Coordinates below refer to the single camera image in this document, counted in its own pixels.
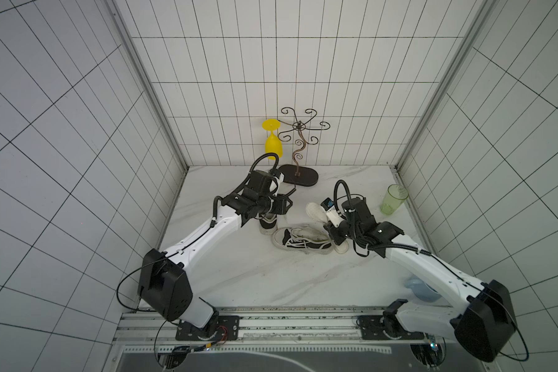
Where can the yellow plastic wine glass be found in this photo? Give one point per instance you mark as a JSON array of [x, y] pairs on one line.
[[272, 143]]

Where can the aluminium mounting rail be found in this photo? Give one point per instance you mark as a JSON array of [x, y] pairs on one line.
[[281, 329]]

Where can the white insole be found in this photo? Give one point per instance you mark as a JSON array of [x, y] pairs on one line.
[[317, 213]]

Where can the light blue mug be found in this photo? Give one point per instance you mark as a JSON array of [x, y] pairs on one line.
[[421, 290]]

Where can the black white sneaker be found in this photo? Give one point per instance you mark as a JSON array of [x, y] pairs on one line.
[[268, 224], [302, 238]]

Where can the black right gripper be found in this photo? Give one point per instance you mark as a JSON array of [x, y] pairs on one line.
[[336, 231]]

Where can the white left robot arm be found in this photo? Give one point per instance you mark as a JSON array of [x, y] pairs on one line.
[[164, 280]]

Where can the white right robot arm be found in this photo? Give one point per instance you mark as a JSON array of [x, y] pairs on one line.
[[480, 316]]

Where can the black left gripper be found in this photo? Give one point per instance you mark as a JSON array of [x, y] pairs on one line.
[[283, 201]]

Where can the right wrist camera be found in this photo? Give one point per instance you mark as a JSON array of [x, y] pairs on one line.
[[331, 213]]

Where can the green plastic cup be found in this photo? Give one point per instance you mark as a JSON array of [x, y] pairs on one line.
[[395, 197]]

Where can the copper wire glass rack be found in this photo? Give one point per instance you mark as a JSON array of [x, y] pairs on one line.
[[297, 173]]

